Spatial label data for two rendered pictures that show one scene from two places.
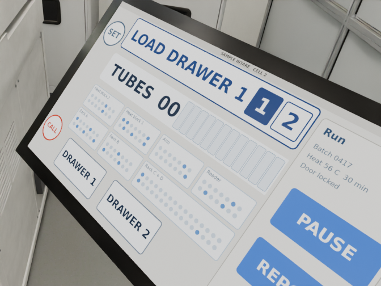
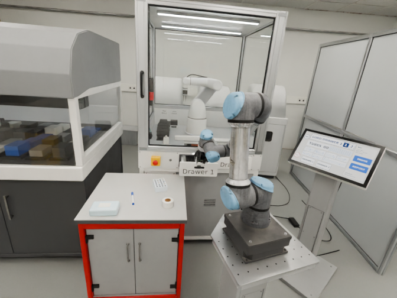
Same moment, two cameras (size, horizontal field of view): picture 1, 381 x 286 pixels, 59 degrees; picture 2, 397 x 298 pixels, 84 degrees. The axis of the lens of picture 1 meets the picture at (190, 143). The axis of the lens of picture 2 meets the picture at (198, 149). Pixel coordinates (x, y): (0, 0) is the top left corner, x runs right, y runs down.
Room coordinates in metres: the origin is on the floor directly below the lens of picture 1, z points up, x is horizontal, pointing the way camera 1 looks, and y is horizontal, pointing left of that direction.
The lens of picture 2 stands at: (-1.29, 0.71, 1.57)
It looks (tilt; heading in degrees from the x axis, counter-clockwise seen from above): 20 degrees down; 9
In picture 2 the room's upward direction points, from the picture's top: 4 degrees clockwise
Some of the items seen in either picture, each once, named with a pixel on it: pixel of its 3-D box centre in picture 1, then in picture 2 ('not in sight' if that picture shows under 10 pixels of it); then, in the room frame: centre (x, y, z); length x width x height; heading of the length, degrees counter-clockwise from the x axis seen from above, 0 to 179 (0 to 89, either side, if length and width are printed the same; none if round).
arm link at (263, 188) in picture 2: not in sight; (259, 191); (-0.29, 0.55, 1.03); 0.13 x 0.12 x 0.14; 124
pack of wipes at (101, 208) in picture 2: not in sight; (104, 208); (-0.32, 1.39, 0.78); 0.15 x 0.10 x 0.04; 109
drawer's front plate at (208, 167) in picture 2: not in sight; (198, 169); (0.20, 0.94, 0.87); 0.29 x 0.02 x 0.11; 106
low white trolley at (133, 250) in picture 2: not in sight; (140, 236); (-0.07, 1.29, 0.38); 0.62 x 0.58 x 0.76; 106
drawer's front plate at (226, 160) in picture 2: not in sight; (234, 162); (0.42, 0.68, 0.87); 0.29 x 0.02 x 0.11; 106
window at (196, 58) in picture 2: not in sight; (207, 86); (0.37, 0.95, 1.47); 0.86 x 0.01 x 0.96; 106
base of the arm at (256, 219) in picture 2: not in sight; (256, 210); (-0.28, 0.54, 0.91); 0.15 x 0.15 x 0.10
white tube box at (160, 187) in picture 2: not in sight; (159, 185); (0.04, 1.19, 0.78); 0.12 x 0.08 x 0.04; 31
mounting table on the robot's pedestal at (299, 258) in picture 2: not in sight; (253, 245); (-0.30, 0.53, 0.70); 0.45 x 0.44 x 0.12; 30
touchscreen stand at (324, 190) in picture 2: not in sight; (313, 219); (0.34, 0.00, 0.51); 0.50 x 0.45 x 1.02; 142
